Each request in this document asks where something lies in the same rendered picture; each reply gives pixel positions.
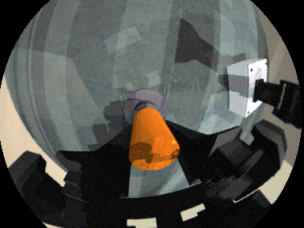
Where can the orange cylinder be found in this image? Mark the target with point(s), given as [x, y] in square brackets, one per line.
[152, 145]

